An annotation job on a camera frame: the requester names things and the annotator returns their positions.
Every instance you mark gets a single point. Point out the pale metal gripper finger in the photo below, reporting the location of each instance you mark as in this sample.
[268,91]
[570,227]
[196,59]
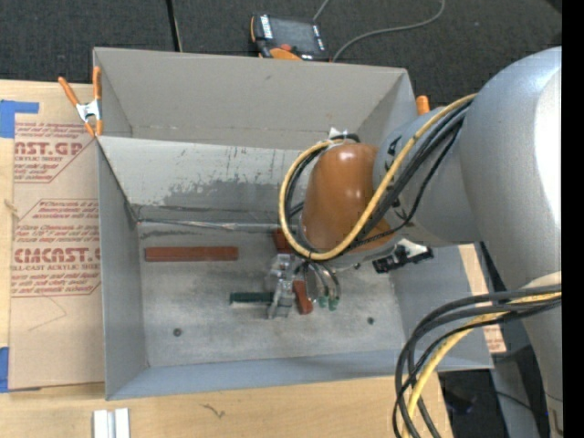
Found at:
[280,268]
[282,301]

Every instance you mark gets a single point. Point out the red-brown flat block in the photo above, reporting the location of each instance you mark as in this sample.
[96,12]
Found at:
[191,254]
[280,241]
[302,300]

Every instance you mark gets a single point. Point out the dark green flat block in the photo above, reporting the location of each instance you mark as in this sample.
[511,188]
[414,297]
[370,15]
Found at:
[251,298]

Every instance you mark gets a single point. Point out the grey metal bin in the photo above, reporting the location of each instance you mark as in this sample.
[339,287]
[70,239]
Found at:
[205,326]

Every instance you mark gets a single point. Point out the brown cardboard board, red print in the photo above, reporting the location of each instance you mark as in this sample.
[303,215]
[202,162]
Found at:
[55,326]

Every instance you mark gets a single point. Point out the black cylinder on white bracket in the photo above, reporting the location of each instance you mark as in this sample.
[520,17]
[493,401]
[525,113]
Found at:
[397,259]

